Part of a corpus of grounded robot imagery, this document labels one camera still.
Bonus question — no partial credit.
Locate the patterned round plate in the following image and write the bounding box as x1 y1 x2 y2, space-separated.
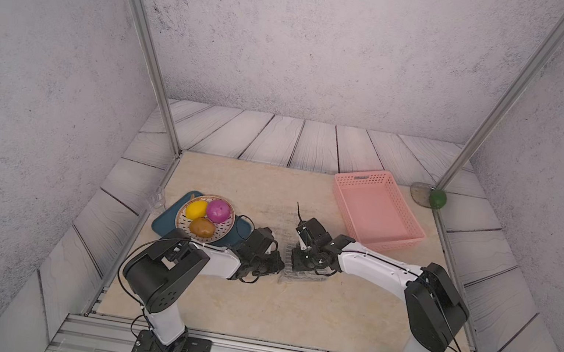
175 192 236 244

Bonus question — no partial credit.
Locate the green ball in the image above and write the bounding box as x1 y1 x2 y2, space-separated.
428 189 448 210

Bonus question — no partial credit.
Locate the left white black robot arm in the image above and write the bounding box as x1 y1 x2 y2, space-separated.
119 227 285 352

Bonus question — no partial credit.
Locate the grey round coaster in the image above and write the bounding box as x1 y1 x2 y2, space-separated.
409 182 434 209

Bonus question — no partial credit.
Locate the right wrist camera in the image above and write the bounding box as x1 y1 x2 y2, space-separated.
295 218 332 248

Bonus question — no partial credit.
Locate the left aluminium frame post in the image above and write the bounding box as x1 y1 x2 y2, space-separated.
127 0 182 158

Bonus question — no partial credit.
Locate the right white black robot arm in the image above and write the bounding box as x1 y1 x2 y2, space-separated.
291 224 470 352

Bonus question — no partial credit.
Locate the brown potato fruit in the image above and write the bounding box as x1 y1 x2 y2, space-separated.
189 217 216 240

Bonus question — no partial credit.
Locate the grey striped square dishcloth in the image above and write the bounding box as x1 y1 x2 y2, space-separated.
278 244 327 284

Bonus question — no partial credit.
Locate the purple ball fruit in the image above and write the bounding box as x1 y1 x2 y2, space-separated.
206 199 233 224

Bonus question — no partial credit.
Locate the aluminium frame post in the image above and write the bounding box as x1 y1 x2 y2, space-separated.
127 0 182 158
434 14 564 191

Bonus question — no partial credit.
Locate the right aluminium frame post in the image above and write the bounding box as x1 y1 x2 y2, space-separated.
434 14 564 191

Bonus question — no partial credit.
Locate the pink plastic basket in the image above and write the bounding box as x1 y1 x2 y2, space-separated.
333 170 426 252

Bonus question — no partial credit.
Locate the yellow lemon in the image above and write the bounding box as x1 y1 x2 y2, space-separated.
184 199 208 220

